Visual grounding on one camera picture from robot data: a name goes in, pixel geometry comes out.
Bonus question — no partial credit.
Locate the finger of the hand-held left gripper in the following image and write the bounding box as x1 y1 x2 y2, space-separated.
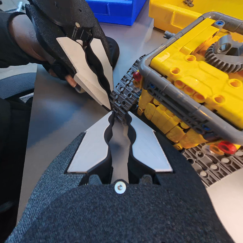
56 37 114 111
86 38 115 93

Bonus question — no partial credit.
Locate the grey toy track belt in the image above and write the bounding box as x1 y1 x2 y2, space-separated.
109 55 146 125
181 144 243 187

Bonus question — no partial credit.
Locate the black quilted pad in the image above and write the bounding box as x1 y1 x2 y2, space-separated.
105 37 120 69

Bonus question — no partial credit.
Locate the yellow building-block toy vehicle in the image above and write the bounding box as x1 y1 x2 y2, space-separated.
133 11 243 152

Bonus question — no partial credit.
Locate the yellow plastic storage bin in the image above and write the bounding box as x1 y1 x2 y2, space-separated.
149 0 243 35

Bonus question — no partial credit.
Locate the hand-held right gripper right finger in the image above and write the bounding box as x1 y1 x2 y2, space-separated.
126 111 173 185

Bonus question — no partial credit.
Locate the blue plastic storage bin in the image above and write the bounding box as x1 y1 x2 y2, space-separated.
85 0 147 26

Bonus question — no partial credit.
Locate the person's left hand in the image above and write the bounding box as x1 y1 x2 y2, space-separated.
8 14 84 94

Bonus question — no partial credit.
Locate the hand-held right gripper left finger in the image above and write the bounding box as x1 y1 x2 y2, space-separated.
67 111 115 186

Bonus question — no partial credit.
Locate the grey desk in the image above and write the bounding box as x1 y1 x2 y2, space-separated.
17 17 243 243

